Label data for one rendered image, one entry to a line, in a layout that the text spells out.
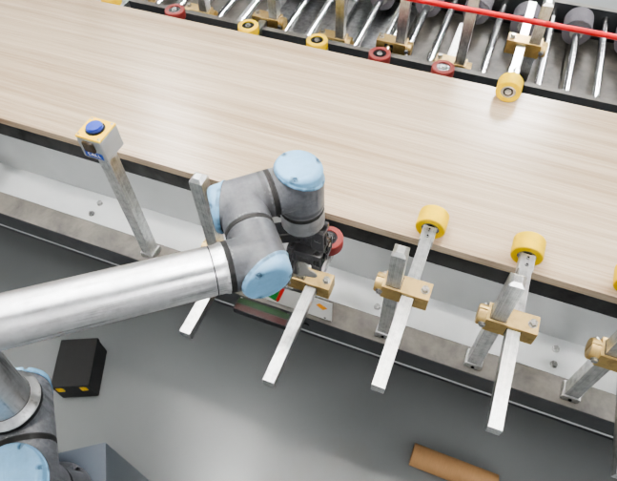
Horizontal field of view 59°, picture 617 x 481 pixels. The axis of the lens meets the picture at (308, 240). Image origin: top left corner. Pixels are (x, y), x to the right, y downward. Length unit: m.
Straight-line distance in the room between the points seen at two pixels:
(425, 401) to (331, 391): 0.37
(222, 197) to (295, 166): 0.14
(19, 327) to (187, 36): 1.53
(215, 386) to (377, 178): 1.12
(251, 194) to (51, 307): 0.37
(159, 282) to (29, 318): 0.19
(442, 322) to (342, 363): 0.69
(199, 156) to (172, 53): 0.55
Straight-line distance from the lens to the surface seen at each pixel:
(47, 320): 0.90
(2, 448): 1.45
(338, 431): 2.19
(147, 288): 0.88
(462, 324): 1.71
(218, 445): 2.21
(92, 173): 2.02
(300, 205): 1.01
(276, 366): 1.35
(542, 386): 1.60
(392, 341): 1.27
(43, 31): 2.45
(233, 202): 0.96
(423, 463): 2.11
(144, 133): 1.85
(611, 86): 2.48
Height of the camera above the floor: 2.10
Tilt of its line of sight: 54 degrees down
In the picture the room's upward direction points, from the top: 2 degrees counter-clockwise
